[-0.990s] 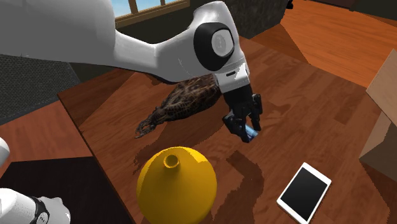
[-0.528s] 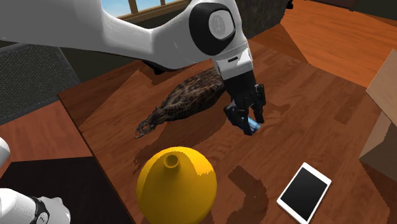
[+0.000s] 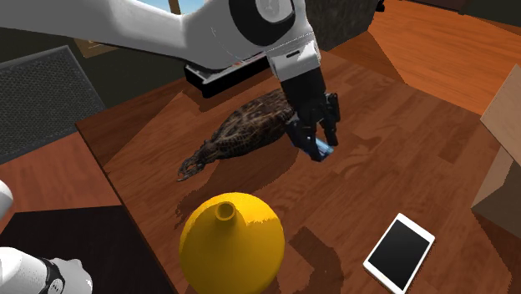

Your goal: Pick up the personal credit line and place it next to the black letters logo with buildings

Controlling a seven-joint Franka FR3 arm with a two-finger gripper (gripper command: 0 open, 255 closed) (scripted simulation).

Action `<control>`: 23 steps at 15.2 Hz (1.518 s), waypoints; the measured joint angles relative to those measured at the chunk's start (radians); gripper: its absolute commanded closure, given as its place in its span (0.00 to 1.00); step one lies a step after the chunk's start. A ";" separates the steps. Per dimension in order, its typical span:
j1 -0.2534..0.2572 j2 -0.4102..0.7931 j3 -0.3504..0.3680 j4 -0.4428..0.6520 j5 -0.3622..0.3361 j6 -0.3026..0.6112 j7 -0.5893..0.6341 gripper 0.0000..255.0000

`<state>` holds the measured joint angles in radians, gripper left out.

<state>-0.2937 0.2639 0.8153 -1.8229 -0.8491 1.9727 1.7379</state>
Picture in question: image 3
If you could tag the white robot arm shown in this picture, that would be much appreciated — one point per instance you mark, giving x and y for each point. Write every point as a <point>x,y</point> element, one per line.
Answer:
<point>154,28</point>

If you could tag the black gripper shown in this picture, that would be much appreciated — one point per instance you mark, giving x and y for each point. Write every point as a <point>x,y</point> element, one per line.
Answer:
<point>303,95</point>

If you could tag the white tablet with black screen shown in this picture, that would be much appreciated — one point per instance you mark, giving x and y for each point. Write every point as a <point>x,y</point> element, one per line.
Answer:
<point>401,252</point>

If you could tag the brown scaly figure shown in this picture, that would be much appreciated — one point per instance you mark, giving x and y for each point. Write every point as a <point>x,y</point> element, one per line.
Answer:
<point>248,126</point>

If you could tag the small blue object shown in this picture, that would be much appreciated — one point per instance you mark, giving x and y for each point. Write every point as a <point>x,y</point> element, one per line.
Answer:
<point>325,150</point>

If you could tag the light wooden box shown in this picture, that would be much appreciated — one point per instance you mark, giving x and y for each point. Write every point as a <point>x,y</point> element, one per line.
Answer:
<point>502,163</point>

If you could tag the dark grey mesh panel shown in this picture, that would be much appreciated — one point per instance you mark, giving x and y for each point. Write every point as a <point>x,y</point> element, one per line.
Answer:
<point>40,101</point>

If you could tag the brown wooden table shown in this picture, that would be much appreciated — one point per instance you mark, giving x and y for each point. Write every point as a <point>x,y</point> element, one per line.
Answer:
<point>399,163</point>

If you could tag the dark textured armchair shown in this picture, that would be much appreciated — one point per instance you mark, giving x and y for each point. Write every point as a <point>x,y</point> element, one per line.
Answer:
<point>342,20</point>

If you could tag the yellow round vase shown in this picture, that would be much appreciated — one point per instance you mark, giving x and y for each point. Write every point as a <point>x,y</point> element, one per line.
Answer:
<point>232,252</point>

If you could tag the black and white appliance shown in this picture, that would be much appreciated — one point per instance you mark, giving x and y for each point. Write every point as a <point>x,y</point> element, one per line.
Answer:
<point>222,81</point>

